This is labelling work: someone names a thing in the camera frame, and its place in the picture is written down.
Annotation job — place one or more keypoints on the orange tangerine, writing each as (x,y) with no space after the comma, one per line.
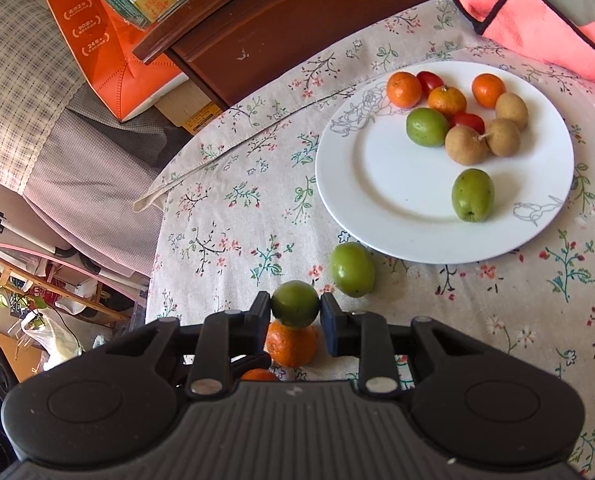
(488,90)
(446,101)
(404,89)
(291,344)
(259,374)

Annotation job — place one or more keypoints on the white plastic bag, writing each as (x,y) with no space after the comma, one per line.
(55,337)

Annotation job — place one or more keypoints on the floral cloth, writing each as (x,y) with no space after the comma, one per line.
(237,220)

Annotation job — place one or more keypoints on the brown cardboard box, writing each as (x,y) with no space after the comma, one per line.
(187,110)

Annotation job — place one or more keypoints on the pink cloth with black trim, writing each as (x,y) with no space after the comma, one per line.
(527,25)

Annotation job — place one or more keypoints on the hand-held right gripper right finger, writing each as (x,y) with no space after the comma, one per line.
(330,325)

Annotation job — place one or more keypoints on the brown longan with stem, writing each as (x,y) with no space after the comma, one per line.
(465,146)

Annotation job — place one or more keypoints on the white folding board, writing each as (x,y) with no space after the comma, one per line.
(27,240)

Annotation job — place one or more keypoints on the beige plaid cloth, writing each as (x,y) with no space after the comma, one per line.
(22,70)

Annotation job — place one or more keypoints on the white plate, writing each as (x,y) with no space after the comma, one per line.
(392,195)

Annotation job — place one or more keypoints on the green jujube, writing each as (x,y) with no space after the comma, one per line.
(295,304)
(352,269)
(427,126)
(472,195)

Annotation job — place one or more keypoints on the wooden rack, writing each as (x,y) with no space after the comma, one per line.
(52,290)

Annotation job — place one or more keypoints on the red cherry tomato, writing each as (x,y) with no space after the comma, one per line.
(431,80)
(471,121)

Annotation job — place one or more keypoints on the orange tissue pack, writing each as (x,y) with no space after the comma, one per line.
(92,50)

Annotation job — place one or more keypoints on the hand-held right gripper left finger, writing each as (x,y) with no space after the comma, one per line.
(261,312)

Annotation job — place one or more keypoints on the pink checkered cloth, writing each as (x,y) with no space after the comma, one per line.
(92,185)

